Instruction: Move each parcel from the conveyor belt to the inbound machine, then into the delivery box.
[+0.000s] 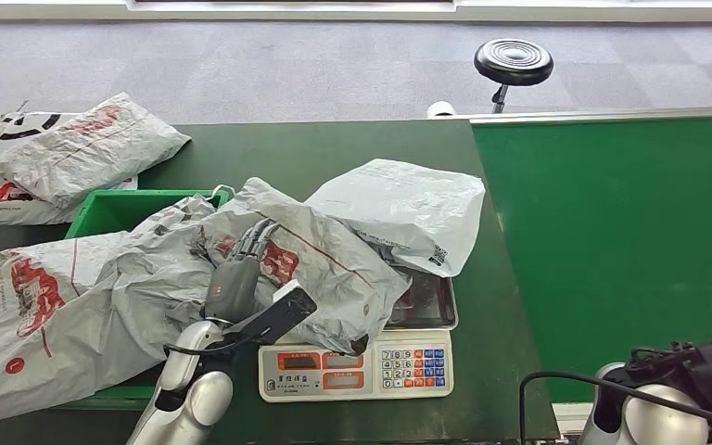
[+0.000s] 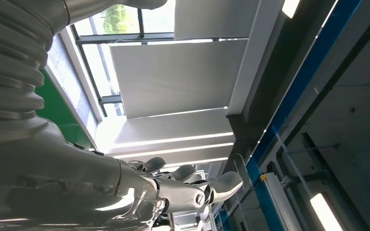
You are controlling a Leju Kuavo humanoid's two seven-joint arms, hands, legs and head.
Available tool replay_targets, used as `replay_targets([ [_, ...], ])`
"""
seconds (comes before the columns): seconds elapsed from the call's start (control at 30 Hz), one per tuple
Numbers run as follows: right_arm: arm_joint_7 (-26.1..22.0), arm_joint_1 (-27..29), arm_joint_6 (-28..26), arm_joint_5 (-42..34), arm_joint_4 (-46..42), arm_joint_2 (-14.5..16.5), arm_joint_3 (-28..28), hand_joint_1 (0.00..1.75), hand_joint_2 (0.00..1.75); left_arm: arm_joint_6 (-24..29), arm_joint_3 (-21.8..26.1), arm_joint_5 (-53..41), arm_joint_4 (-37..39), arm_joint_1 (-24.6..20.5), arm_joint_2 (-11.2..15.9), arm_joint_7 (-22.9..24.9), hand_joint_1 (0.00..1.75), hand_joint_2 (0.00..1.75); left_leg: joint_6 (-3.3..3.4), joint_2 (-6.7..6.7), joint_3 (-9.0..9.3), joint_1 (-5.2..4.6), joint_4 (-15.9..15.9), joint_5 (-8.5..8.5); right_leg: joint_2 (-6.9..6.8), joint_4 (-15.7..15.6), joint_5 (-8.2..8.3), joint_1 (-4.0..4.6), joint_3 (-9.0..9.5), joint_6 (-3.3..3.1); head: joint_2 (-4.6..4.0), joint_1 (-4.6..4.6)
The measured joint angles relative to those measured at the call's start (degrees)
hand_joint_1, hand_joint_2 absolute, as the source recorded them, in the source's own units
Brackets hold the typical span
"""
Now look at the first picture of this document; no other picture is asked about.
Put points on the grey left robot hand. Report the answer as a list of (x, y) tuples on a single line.
[(233, 285)]

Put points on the small grey parcel red print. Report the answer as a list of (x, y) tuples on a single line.
[(325, 270)]

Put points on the white parcel with shipping label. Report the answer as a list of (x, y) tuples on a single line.
[(411, 209)]

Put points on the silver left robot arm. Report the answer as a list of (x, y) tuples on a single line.
[(193, 381)]

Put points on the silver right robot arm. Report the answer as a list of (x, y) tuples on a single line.
[(657, 417)]

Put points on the large grey parcel red print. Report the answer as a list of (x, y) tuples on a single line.
[(86, 307)]

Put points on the green conveyor belt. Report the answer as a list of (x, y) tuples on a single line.
[(595, 215)]

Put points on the crumpled grey parcel red print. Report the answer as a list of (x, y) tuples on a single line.
[(92, 147)]

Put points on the white parcel black print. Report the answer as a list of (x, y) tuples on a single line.
[(0, 196)]

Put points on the white conveyor roller end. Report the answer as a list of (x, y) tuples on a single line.
[(441, 109)]

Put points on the green plastic crate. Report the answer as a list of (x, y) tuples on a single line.
[(116, 209)]

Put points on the white electronic weighing scale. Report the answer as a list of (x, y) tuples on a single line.
[(356, 371)]

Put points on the steel scale tray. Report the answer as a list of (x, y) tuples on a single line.
[(426, 304)]

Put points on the black round stool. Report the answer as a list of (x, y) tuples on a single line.
[(513, 60)]

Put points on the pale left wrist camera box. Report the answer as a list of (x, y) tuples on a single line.
[(279, 313)]

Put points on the aluminium conveyor rail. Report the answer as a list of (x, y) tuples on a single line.
[(608, 114), (571, 414)]

